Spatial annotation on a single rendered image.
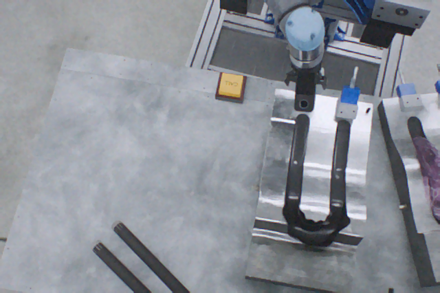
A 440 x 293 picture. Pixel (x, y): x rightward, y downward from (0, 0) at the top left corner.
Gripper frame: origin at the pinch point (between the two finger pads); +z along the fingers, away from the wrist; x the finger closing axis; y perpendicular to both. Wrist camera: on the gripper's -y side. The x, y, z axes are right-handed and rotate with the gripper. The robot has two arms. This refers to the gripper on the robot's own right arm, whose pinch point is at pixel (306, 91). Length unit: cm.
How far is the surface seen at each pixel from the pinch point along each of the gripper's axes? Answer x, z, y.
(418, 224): -31.4, 7.6, -28.7
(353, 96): -11.8, 2.2, 0.8
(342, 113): -9.6, 3.5, -3.7
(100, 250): 45, -2, -48
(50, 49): 123, 84, 36
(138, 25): 87, 92, 55
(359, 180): -16.0, 5.0, -20.2
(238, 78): 19.9, 8.8, 4.8
